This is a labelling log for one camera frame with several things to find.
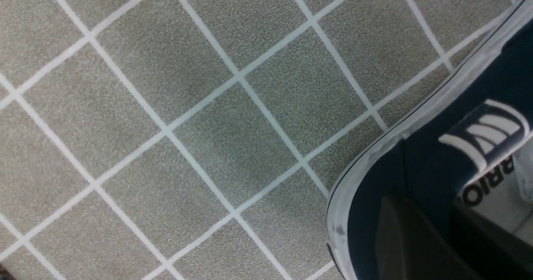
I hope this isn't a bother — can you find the navy slip-on shoe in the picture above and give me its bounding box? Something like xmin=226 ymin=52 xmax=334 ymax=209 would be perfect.
xmin=326 ymin=0 xmax=532 ymax=280

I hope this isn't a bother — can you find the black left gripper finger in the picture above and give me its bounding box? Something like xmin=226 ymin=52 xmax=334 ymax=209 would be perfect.
xmin=375 ymin=195 xmax=481 ymax=280

